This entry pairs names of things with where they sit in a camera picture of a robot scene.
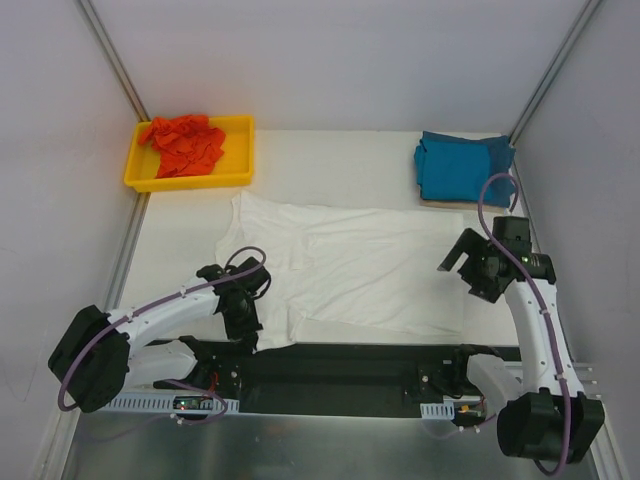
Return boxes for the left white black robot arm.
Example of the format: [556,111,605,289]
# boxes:
[48,256,272,413]

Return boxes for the white t shirt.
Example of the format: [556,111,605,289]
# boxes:
[215,191,464,350]

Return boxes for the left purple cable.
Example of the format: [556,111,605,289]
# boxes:
[57,245,267,426]

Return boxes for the aluminium frame post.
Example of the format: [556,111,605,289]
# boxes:
[508,0,604,145]
[74,0,150,122]

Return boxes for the yellow plastic bin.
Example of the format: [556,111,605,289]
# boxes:
[124,115,255,193]

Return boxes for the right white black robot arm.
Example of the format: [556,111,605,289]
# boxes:
[430,216,605,467]

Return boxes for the left grey cable duct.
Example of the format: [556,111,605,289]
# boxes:
[99,392,224,416]

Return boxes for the grey cable duct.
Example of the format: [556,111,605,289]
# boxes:
[99,392,224,416]
[420,402,455,421]

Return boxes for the right aluminium frame post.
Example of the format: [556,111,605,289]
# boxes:
[508,0,604,145]

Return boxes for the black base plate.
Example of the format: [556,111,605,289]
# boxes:
[149,339,524,416]

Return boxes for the folded blue t shirt stack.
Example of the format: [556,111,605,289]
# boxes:
[414,131,516,203]

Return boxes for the purple cable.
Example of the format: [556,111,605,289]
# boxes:
[57,245,267,426]
[424,172,576,475]

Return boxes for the left aluminium frame post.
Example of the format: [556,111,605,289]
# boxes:
[74,0,150,122]

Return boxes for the front aluminium rail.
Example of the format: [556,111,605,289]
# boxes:
[573,363,602,400]

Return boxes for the right grey cable duct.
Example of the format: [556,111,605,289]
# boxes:
[420,402,455,421]

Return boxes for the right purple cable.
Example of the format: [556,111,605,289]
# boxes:
[424,172,576,475]

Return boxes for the orange t shirt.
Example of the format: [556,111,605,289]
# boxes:
[137,115,226,179]

